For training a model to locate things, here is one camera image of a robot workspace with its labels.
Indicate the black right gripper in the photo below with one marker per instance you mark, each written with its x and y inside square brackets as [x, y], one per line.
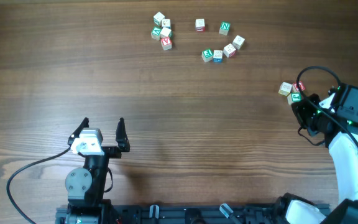
[299, 108]

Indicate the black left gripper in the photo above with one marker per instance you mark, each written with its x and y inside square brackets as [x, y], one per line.
[110, 151]

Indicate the green J letter block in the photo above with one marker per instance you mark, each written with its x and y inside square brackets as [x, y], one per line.
[294, 98]

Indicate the red letter wooden block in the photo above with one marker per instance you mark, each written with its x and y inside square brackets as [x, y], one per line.
[297, 87]

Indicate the yellow side picture block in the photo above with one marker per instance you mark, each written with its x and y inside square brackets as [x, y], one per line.
[285, 89]

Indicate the yellow edged picture block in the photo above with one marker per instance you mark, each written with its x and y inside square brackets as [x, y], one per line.
[238, 42]

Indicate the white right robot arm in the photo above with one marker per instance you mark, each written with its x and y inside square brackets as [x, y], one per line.
[335, 117]

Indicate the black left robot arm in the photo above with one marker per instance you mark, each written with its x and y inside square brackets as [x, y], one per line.
[86, 185]

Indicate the snail picture blue block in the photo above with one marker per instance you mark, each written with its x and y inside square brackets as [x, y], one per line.
[217, 56]

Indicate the red V letter block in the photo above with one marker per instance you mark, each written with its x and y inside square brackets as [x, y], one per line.
[166, 43]

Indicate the green A letter block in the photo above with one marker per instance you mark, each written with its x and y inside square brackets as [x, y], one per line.
[155, 33]

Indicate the green Z side block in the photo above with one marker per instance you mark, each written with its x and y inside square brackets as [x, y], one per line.
[165, 32]

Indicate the green E letter block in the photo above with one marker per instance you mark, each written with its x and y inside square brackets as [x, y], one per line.
[207, 55]

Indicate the green N letter block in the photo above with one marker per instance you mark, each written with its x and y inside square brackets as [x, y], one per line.
[224, 28]

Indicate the block with blue side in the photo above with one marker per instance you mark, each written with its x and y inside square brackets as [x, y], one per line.
[166, 23]

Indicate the plain top far-left block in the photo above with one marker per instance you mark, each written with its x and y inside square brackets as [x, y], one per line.
[158, 18]

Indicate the block with red side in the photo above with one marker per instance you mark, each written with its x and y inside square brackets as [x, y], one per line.
[200, 25]

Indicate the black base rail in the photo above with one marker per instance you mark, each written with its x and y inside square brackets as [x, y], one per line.
[254, 213]

